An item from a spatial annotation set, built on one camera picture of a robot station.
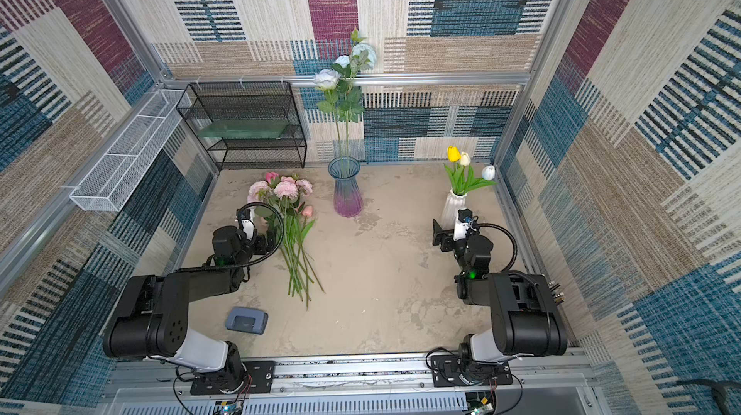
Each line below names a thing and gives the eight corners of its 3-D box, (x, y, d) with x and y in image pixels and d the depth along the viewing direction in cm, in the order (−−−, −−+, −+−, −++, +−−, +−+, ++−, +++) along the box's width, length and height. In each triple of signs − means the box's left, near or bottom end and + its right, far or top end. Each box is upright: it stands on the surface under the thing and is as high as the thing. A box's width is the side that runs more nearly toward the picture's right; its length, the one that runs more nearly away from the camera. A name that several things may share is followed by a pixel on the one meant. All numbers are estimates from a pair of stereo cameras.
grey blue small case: (228, 329, 83) (223, 326, 81) (236, 309, 87) (232, 305, 85) (264, 334, 82) (260, 331, 80) (271, 314, 86) (268, 310, 84)
